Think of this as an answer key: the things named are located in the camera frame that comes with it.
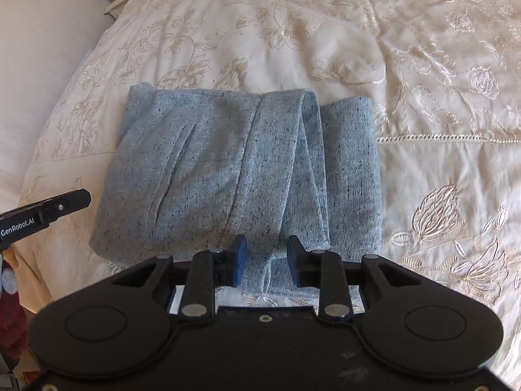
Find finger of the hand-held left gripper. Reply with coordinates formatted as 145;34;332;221
39;189;92;225

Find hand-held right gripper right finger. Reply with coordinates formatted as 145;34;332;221
287;235;425;321

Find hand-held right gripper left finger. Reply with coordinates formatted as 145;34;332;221
111;235;249;321

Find grey speckled pants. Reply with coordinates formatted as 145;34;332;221
89;82;384;299

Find light blue patterned cloth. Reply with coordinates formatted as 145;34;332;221
0;252;19;296

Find dark red cloth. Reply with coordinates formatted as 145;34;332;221
0;292;32;361

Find white nightstand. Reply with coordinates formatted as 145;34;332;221
105;0;136;20

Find cream embroidered bedspread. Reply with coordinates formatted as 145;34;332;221
16;0;521;391

